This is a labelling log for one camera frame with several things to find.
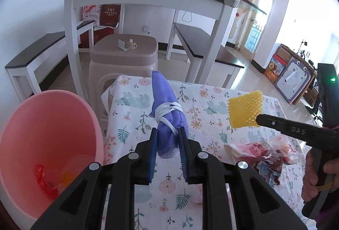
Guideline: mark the white and red carton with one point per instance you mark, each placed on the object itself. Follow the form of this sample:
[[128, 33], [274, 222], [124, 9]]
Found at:
[[91, 14]]

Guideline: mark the pink plastic bin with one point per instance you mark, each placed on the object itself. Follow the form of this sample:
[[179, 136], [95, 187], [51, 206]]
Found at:
[[39, 126]]

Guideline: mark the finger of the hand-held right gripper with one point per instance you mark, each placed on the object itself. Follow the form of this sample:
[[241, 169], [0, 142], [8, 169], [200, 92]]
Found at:
[[270, 121]]

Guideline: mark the colourful fruit carton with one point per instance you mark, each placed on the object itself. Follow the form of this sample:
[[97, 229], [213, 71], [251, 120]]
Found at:
[[274, 70]]

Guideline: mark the purple face mask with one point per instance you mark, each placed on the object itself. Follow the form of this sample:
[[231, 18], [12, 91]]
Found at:
[[164, 97]]

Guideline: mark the person's right hand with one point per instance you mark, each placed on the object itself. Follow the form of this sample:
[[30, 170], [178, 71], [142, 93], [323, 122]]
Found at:
[[309, 179]]

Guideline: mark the tape roll with card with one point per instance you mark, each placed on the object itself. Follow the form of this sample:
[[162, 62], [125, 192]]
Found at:
[[127, 44]]

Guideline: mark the long dark top bench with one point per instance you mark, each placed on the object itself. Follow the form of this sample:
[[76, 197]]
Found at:
[[34, 50]]

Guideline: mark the plain cardboard carton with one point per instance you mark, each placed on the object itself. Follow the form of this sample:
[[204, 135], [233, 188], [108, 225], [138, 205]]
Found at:
[[282, 52]]

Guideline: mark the floral tablecloth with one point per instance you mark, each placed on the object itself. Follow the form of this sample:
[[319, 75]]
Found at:
[[132, 103]]

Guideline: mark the red plastic packet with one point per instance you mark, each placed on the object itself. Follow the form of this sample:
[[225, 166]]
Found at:
[[42, 177]]

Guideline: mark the wide dark top bench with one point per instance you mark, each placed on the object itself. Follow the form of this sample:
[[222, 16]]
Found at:
[[196, 34]]

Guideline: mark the glass top white table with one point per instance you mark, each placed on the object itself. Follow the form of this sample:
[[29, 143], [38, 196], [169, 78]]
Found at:
[[106, 0]]

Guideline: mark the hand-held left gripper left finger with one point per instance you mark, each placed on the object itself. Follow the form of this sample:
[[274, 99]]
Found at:
[[152, 156]]

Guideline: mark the wall outlet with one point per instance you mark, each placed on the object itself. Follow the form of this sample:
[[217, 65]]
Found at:
[[147, 29]]

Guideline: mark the short dark top bench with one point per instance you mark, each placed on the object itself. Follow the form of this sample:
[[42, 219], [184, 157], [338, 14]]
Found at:
[[86, 25]]

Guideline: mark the red patterned white packet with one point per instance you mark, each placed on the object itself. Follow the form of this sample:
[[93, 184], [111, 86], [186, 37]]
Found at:
[[246, 150]]

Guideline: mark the brown printed carton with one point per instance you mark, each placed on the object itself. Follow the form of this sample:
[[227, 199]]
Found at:
[[110, 15]]

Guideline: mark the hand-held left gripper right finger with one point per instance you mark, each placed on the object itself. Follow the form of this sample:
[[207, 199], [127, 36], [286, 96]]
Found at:
[[184, 156]]

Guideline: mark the wooden desk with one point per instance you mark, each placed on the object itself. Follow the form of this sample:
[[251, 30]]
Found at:
[[312, 87]]

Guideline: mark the grey whiteboard with eyes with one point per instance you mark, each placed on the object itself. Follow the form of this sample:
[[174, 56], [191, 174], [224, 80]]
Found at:
[[294, 82]]

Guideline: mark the crumpled dark red wrapper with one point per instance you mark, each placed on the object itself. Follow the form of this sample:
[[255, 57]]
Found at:
[[268, 173]]

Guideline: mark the glass panel door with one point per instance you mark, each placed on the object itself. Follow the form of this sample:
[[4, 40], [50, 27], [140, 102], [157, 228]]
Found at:
[[261, 15]]

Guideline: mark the yellow foam net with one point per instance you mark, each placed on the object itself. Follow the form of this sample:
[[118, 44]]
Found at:
[[245, 109]]

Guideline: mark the beige plastic stool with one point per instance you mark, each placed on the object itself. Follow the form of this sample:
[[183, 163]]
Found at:
[[121, 60]]

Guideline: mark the orange plastic scrap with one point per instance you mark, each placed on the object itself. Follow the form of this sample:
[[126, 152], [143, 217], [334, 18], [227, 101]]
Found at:
[[66, 177]]

